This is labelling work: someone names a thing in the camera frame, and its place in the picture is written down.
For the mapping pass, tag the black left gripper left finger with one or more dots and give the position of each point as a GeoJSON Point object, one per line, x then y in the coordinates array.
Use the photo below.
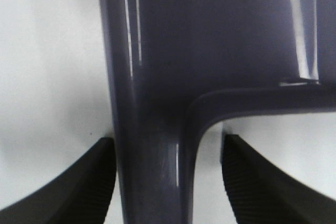
{"type": "Point", "coordinates": [81, 194]}

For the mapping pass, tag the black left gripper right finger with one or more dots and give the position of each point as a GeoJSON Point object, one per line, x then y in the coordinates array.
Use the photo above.
{"type": "Point", "coordinates": [260, 192]}

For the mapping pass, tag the purple plastic dustpan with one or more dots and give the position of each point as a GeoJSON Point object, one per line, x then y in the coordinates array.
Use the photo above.
{"type": "Point", "coordinates": [177, 67]}

